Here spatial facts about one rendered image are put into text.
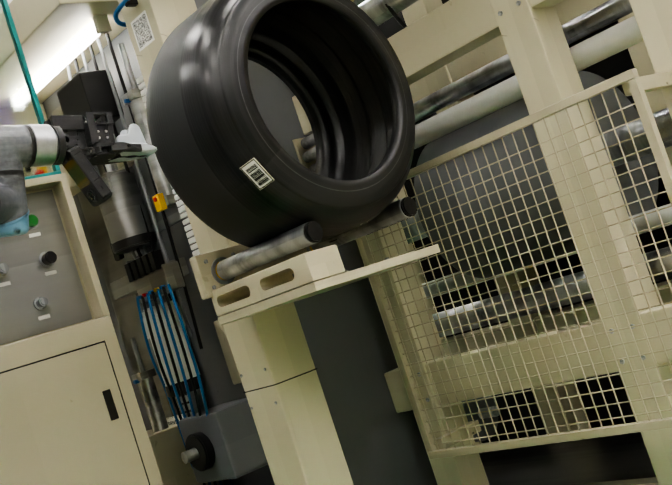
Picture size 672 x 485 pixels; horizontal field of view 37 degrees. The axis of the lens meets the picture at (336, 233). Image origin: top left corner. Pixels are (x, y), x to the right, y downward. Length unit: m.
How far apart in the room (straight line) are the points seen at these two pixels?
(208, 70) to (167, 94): 0.13
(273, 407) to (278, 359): 0.11
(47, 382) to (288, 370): 0.56
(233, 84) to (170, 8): 0.54
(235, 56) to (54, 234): 0.80
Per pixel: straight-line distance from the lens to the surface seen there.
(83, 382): 2.49
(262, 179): 1.97
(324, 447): 2.39
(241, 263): 2.18
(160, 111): 2.11
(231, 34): 2.03
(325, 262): 2.00
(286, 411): 2.34
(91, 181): 1.88
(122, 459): 2.51
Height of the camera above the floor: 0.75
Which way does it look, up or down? 4 degrees up
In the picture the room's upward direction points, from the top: 18 degrees counter-clockwise
